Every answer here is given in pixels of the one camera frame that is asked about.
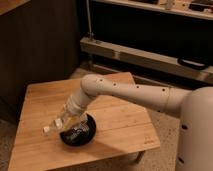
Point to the black handle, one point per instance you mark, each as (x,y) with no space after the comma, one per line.
(190,65)

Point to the black ceramic bowl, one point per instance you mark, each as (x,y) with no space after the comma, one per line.
(80,135)

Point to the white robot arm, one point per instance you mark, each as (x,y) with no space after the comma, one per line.
(195,148)

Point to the wooden shelf board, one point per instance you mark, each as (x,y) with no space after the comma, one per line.
(157,8)

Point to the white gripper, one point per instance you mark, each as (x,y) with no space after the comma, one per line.
(72,113)

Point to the long grey metal beam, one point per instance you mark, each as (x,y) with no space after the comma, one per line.
(145,59)

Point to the vertical metal pole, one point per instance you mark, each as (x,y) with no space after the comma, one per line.
(90,31)

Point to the wooden table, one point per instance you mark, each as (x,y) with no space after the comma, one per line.
(122,128)

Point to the clear plastic bottle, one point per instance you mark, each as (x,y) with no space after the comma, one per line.
(57,126)

